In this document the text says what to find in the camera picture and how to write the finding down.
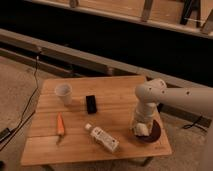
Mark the orange carrot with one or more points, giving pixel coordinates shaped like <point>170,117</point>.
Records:
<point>60,128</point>

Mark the white plastic bottle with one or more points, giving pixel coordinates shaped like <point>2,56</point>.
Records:
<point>102,137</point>

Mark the wooden table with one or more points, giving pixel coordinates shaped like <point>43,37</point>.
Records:
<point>115,102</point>

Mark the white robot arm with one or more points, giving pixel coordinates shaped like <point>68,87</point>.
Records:
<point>154,92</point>

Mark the white sponge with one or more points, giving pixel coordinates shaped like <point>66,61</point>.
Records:
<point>141,130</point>

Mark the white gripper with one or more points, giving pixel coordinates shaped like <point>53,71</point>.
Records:
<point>144,113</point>

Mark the black rectangular box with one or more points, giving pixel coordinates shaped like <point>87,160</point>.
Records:
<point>91,104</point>

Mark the dark brown bowl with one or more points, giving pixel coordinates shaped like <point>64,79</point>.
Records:
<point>154,132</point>

